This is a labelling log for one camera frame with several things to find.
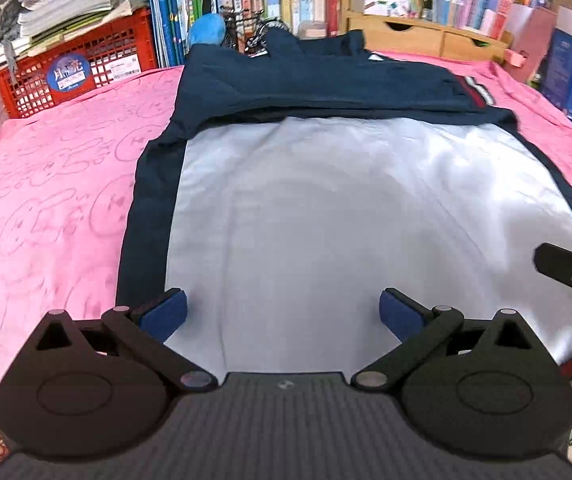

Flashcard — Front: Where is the wooden drawer organizer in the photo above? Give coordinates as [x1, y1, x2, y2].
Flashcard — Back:
[340, 0, 512, 65]

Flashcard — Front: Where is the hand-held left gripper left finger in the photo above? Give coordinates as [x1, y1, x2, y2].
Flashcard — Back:
[33, 287, 219, 393]

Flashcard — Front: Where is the red plastic crate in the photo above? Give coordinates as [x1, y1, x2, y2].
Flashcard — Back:
[0, 7, 159, 118]

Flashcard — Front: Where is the pink cardboard folder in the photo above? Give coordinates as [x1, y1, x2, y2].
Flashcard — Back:
[503, 2, 559, 83]

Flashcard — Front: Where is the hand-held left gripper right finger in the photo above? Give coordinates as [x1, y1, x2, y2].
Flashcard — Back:
[351, 287, 537, 391]

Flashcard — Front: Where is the stack of papers and booklets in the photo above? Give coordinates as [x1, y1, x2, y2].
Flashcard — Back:
[0, 0, 149, 68]

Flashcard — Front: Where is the pink rabbit-print blanket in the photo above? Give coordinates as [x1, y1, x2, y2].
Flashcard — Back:
[0, 50, 572, 421]

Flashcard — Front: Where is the small blue plush toy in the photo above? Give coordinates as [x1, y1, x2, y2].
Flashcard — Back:
[187, 14, 227, 48]

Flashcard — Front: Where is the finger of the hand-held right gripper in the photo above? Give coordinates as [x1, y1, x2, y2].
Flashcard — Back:
[533, 242, 572, 292]

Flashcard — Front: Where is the miniature black bicycle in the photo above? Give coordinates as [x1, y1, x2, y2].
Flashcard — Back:
[218, 5, 292, 56]

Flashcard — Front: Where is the navy and white jacket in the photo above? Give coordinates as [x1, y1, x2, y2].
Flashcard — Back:
[116, 27, 572, 396]

